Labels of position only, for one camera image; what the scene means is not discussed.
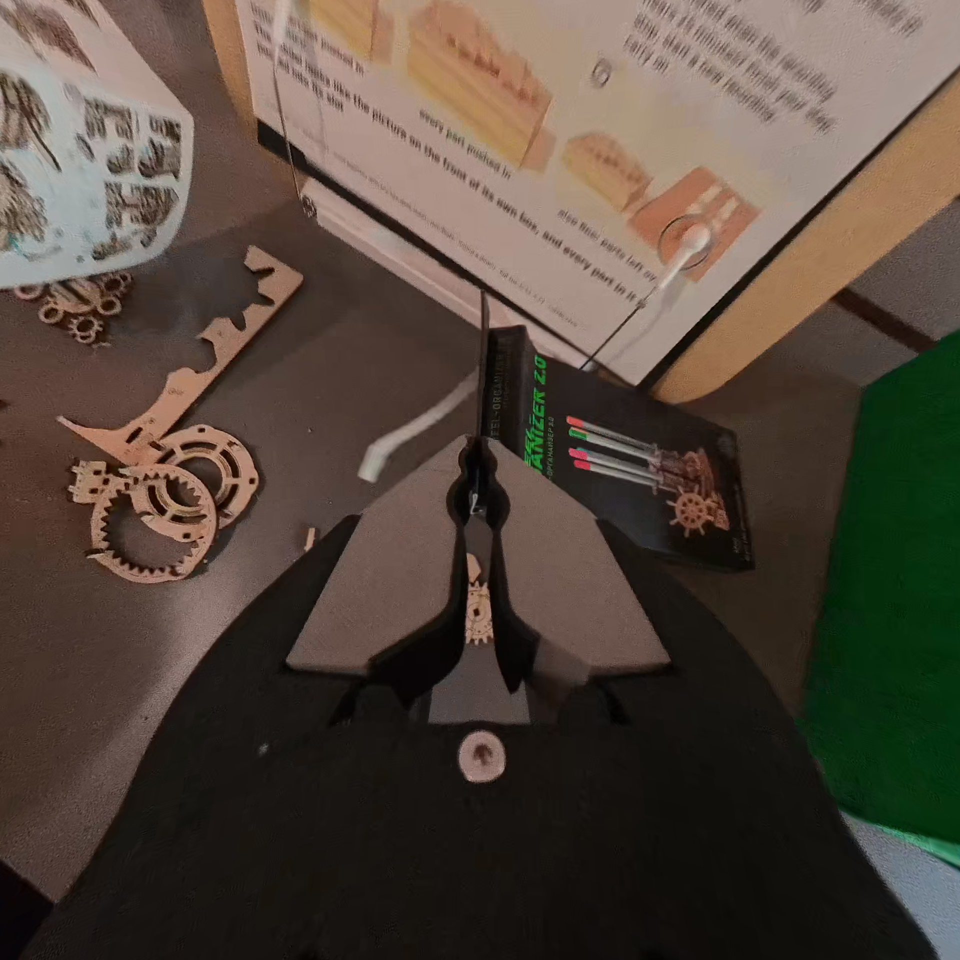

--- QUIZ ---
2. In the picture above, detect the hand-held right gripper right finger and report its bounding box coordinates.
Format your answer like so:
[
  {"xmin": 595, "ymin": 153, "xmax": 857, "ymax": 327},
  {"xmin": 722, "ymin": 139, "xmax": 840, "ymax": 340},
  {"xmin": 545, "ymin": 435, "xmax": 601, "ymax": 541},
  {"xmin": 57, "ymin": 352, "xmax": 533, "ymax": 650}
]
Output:
[{"xmin": 486, "ymin": 441, "xmax": 672, "ymax": 693}]

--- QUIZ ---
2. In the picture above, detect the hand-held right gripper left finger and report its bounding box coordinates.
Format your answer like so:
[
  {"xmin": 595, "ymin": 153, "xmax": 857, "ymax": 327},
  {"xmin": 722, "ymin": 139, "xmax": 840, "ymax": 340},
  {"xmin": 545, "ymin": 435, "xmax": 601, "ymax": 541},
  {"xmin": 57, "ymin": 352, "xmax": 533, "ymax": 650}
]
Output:
[{"xmin": 287, "ymin": 437, "xmax": 475, "ymax": 708}]

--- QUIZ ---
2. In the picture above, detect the wooden gear model assembly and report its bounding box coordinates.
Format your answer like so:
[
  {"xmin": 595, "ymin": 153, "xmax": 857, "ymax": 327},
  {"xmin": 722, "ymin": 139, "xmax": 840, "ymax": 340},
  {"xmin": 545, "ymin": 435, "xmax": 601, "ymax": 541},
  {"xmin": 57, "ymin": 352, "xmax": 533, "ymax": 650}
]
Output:
[{"xmin": 13, "ymin": 271, "xmax": 136, "ymax": 348}]

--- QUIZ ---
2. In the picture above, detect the black model kit box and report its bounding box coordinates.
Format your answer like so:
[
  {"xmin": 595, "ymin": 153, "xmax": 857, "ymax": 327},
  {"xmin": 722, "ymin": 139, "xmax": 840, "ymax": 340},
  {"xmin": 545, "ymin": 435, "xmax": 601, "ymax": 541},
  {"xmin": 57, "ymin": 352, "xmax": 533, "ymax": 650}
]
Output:
[{"xmin": 480, "ymin": 326, "xmax": 755, "ymax": 575}]

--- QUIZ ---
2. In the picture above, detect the white plastic strip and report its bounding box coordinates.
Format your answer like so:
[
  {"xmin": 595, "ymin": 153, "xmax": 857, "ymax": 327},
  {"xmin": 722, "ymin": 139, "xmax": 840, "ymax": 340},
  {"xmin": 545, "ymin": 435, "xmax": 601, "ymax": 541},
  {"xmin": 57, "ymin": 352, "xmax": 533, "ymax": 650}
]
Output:
[{"xmin": 358, "ymin": 371, "xmax": 481, "ymax": 483}]

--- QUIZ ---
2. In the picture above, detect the small notched wooden piece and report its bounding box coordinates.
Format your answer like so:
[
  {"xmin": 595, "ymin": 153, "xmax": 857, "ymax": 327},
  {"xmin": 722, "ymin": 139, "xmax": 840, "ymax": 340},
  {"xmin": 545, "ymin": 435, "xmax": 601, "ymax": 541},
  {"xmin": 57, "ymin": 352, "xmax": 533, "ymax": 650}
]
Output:
[{"xmin": 67, "ymin": 459, "xmax": 114, "ymax": 504}]

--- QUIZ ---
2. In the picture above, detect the green plastic bin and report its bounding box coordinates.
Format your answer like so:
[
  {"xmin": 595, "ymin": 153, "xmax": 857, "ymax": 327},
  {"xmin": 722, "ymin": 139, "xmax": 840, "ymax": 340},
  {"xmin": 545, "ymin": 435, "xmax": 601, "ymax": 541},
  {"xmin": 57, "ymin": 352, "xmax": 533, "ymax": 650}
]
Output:
[{"xmin": 795, "ymin": 330, "xmax": 960, "ymax": 864}]

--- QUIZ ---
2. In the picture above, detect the instruction poster board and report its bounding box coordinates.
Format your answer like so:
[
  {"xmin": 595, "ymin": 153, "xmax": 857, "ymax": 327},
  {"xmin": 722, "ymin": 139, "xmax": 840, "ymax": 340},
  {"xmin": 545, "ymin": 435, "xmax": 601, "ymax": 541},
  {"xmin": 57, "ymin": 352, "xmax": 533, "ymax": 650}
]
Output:
[{"xmin": 202, "ymin": 0, "xmax": 960, "ymax": 406}]

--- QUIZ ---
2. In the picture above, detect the folded assembly instruction sheet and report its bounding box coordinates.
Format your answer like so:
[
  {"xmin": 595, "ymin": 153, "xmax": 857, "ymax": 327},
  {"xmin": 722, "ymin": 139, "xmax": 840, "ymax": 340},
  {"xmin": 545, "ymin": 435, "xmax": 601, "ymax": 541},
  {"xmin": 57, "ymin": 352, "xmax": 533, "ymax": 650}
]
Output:
[{"xmin": 0, "ymin": 0, "xmax": 195, "ymax": 290}]

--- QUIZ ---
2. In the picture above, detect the flat slotted wooden ring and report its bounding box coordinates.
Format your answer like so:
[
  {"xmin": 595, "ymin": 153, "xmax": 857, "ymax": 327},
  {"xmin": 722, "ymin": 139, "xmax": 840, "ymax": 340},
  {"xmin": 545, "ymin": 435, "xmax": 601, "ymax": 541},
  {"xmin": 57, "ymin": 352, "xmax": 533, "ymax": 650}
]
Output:
[{"xmin": 150, "ymin": 423, "xmax": 260, "ymax": 530}]

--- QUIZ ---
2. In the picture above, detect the wooden ring gear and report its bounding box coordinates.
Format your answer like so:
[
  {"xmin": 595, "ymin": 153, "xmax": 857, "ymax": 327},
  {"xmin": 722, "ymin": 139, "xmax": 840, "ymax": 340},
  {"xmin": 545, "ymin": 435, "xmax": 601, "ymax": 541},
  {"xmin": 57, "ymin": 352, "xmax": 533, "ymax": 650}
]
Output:
[{"xmin": 86, "ymin": 465, "xmax": 219, "ymax": 585}]

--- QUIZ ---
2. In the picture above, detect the jagged wooden sheet frame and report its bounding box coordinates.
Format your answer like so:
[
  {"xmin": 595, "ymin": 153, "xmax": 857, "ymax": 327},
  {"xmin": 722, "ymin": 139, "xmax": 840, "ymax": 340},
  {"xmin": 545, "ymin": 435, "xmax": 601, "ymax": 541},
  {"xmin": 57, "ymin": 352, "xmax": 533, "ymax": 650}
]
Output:
[{"xmin": 58, "ymin": 246, "xmax": 305, "ymax": 468}]

